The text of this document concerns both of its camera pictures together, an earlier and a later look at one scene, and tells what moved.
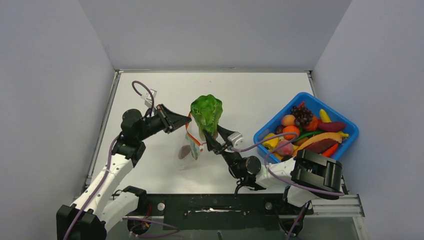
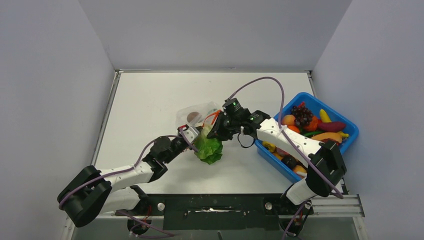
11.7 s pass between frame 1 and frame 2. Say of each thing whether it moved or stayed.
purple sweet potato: stayed
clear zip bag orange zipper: moved
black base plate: stayed
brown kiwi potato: moved
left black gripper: moved
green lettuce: moved
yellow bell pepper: stayed
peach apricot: stayed
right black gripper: moved
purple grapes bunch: stayed
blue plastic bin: stayed
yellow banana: stayed
